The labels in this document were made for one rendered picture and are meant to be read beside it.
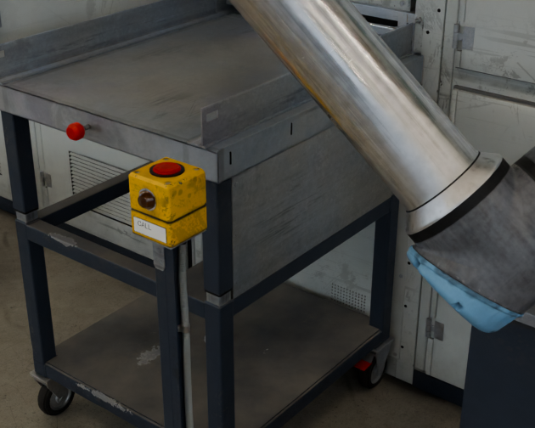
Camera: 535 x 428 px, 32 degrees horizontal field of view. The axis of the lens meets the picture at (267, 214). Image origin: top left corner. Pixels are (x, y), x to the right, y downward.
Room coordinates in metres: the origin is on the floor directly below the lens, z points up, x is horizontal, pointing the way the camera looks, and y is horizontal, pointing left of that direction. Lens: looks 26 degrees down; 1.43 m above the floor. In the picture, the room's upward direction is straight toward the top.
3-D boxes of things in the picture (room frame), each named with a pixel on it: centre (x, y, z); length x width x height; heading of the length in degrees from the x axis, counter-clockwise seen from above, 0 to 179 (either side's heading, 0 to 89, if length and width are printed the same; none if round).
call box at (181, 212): (1.21, 0.14, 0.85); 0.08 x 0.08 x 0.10; 52
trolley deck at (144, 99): (1.86, 0.12, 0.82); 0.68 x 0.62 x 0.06; 142
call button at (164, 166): (1.21, 0.14, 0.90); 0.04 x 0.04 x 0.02
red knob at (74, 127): (1.58, 0.34, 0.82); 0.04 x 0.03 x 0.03; 142
